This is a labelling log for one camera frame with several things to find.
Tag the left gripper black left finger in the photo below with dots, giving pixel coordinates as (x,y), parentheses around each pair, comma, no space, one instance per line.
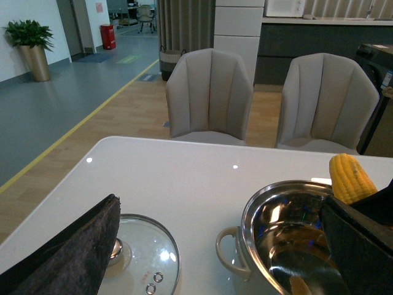
(72,262)

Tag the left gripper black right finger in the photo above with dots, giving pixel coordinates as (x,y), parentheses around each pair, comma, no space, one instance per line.
(359,246)

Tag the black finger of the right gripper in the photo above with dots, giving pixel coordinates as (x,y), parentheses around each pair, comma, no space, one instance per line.
(378,206)

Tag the yellow corn cob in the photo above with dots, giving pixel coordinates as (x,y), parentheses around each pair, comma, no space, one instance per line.
(350,182)

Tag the glass pot lid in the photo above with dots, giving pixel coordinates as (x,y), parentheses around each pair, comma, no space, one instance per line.
(145,259)

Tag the white electric cooking pot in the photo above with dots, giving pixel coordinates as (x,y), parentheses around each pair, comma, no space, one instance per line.
(280,245)

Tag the gold plant pot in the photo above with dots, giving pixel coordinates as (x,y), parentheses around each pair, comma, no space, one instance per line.
(37,62)

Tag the right beige upholstered chair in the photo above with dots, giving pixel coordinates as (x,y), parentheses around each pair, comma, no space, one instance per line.
(325,105)

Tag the beige upholstered chair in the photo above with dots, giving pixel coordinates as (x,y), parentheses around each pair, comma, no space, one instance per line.
(325,105)
(209,96)

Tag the dark kitchen counter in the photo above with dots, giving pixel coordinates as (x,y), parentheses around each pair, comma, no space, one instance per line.
(283,40)

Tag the left beige upholstered chair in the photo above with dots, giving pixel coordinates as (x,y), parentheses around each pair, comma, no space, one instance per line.
(209,96)

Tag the woven basket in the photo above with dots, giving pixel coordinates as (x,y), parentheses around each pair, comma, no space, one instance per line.
(168,60)

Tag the white cabinet column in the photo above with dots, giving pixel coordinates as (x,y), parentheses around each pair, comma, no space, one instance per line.
(237,28)

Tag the red bin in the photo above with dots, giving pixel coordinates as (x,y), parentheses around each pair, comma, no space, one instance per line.
(108,36)

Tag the green potted plant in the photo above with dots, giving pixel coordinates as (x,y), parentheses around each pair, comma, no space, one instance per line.
(29,33)

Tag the office swivel chair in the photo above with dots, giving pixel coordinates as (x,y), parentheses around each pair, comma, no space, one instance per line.
(145,16)

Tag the grey curtain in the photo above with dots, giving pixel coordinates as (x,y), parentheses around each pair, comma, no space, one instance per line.
(185,24)

